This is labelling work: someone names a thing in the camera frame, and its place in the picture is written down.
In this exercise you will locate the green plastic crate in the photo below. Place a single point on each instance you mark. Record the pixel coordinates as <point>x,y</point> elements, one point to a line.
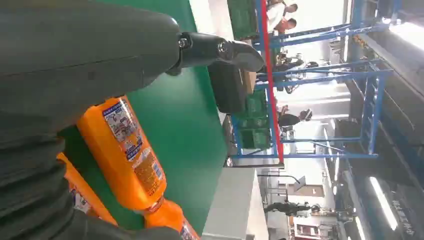
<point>255,139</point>
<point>256,104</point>
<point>243,18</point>

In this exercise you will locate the orange drink bottle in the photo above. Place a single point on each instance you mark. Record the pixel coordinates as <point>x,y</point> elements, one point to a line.
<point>126,152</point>
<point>169,217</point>
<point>89,198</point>

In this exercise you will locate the blue metal rack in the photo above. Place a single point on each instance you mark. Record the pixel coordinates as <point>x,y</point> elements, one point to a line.
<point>372,109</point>

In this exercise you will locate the long ceiling lamp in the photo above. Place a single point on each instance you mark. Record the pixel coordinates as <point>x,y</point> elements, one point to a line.
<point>384,203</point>

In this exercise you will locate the green table mat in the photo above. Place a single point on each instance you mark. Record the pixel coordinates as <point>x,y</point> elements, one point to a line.
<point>179,132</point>

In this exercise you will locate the brown cardboard box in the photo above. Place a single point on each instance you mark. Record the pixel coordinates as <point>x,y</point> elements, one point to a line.
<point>249,81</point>

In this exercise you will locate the black zip case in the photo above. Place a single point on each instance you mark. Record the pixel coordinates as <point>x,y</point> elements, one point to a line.
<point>228,87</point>

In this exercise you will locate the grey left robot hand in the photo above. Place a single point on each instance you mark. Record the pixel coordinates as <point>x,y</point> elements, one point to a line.
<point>66,49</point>

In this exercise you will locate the person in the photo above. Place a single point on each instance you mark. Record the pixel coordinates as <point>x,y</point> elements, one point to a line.
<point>285,26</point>
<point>288,208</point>
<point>276,13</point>
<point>291,119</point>

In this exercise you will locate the red upright pole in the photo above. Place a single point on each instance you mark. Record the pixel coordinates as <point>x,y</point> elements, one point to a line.
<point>272,99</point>

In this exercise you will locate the white side table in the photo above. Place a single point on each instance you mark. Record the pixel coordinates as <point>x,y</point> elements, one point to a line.
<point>232,202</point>

